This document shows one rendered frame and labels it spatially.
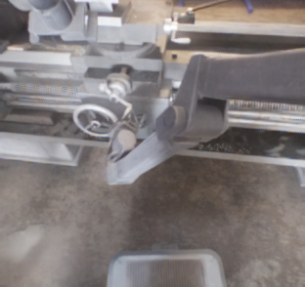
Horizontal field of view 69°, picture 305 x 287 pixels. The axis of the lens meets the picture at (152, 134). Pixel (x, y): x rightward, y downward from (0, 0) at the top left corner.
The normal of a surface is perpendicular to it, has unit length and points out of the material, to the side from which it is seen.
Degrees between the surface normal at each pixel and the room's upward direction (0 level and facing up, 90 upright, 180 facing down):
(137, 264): 0
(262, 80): 68
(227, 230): 0
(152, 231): 0
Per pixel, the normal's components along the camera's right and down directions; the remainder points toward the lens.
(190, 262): -0.02, -0.62
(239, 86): -0.88, 0.00
